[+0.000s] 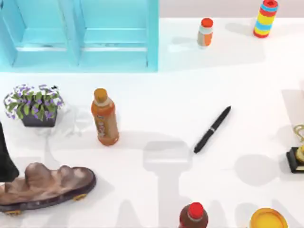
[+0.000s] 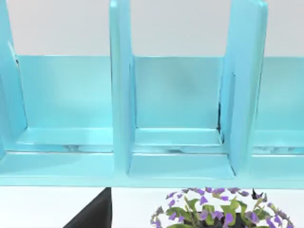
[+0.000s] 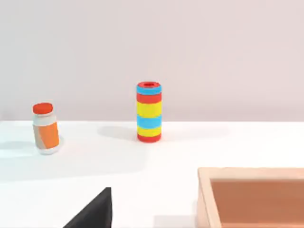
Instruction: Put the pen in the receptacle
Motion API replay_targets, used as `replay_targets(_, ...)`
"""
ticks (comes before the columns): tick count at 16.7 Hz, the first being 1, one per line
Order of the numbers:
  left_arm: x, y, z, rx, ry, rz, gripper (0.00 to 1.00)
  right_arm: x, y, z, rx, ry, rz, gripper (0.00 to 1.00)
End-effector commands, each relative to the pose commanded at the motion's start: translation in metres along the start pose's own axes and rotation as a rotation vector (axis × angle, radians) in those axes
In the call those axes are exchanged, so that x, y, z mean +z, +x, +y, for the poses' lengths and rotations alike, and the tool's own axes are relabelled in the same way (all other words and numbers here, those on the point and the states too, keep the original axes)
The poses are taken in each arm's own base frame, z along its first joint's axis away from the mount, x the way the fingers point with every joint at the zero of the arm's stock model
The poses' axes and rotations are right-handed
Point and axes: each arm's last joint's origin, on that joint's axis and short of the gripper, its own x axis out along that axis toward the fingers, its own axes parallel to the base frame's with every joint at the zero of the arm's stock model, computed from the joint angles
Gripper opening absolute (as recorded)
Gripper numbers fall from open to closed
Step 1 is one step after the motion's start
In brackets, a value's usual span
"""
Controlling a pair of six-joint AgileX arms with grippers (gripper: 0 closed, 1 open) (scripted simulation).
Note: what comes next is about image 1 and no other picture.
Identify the orange drink bottle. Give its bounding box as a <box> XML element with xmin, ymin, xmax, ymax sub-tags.
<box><xmin>91</xmin><ymin>88</ymin><xmax>120</xmax><ymax>146</ymax></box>

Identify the black pen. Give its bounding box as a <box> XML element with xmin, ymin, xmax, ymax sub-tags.
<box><xmin>193</xmin><ymin>105</ymin><xmax>232</xmax><ymax>154</ymax></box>

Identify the light blue rack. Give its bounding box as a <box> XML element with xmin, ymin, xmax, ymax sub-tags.
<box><xmin>0</xmin><ymin>0</ymin><xmax>159</xmax><ymax>73</ymax></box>

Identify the small orange and grey bottle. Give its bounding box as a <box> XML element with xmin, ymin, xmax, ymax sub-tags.
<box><xmin>197</xmin><ymin>18</ymin><xmax>214</xmax><ymax>49</ymax></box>

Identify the dark brown red-capped bottle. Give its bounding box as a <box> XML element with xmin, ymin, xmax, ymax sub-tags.
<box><xmin>179</xmin><ymin>202</ymin><xmax>209</xmax><ymax>228</ymax></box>

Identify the purple flower plant pot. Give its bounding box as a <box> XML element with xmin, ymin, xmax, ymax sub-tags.
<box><xmin>3</xmin><ymin>83</ymin><xmax>65</xmax><ymax>128</ymax></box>

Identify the brown rock ornament on tray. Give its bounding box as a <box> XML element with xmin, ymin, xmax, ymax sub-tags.
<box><xmin>0</xmin><ymin>162</ymin><xmax>97</xmax><ymax>216</ymax></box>

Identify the stack of coloured rings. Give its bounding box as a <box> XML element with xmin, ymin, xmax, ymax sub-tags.
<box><xmin>253</xmin><ymin>0</ymin><xmax>277</xmax><ymax>38</ymax></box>

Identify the gold trophy on black base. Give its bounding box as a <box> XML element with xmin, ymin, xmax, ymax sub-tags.
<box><xmin>285</xmin><ymin>123</ymin><xmax>304</xmax><ymax>173</ymax></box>

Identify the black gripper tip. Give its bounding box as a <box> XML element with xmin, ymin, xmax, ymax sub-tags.
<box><xmin>0</xmin><ymin>121</ymin><xmax>20</xmax><ymax>183</ymax></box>

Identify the yellow round lid container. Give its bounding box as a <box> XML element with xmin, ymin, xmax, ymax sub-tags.
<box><xmin>249</xmin><ymin>208</ymin><xmax>288</xmax><ymax>228</ymax></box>

